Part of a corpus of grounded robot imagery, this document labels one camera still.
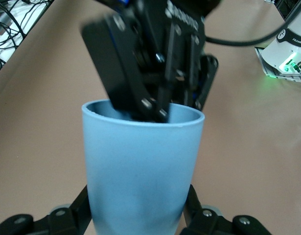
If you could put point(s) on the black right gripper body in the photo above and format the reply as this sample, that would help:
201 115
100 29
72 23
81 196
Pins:
182 31

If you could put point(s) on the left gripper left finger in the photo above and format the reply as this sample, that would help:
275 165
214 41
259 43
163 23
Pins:
62 220

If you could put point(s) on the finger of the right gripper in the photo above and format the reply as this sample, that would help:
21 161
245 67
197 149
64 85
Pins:
152 110
207 78

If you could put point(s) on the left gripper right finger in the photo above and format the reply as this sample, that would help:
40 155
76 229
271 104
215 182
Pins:
204 220

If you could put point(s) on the blue plastic cup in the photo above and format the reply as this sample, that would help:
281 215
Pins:
140 171

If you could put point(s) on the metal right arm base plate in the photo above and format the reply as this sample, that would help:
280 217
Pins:
270 73

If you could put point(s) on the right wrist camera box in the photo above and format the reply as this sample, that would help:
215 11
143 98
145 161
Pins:
103 61

